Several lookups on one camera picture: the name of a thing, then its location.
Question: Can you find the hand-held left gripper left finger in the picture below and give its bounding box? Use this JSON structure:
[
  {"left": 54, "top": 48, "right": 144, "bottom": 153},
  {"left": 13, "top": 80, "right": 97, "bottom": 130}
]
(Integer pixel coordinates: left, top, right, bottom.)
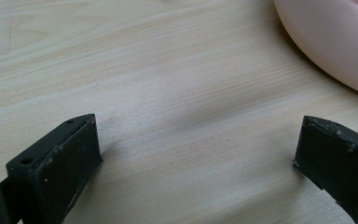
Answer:
[{"left": 6, "top": 113, "right": 103, "bottom": 224}]

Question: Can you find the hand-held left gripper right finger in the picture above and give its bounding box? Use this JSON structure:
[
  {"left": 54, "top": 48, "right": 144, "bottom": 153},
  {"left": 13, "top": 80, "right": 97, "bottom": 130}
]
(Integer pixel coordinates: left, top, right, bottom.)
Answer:
[{"left": 293, "top": 115, "right": 358, "bottom": 224}]

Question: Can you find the pale pink bowl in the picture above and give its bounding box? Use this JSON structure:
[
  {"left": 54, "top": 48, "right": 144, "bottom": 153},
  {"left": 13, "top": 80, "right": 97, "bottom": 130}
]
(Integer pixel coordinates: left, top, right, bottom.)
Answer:
[{"left": 273, "top": 0, "right": 358, "bottom": 101}]

